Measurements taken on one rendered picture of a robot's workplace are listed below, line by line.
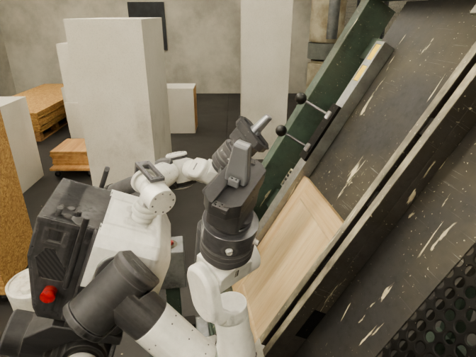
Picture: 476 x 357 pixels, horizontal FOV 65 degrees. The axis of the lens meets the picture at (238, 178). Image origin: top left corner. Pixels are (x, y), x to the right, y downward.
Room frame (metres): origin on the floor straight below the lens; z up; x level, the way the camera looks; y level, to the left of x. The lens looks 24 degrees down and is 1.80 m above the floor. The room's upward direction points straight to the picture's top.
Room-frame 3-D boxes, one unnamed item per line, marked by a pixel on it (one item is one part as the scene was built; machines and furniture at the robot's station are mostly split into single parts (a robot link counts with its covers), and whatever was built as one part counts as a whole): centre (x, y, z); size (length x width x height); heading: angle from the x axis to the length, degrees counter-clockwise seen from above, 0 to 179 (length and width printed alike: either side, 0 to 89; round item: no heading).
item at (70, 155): (4.30, 1.96, 0.15); 0.61 x 0.51 x 0.31; 1
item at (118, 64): (3.57, 1.05, 0.88); 0.90 x 0.60 x 1.75; 1
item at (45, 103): (6.59, 3.49, 0.22); 2.46 x 1.04 x 0.44; 1
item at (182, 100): (6.02, 0.98, 0.36); 0.58 x 0.45 x 0.72; 91
